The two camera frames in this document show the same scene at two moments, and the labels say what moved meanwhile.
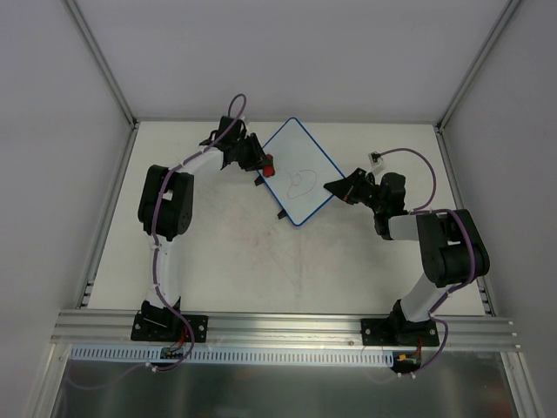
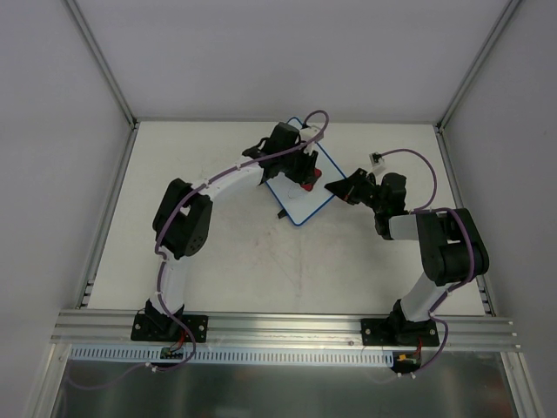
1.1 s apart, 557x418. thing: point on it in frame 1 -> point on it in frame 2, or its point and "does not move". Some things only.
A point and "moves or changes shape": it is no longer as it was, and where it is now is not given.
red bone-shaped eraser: [269, 170] moves or changes shape
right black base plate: [381, 332] does not move
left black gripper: [253, 154] -> [302, 165]
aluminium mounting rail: [331, 330] does not move
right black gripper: [359, 190] does not move
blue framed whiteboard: [302, 170] does not move
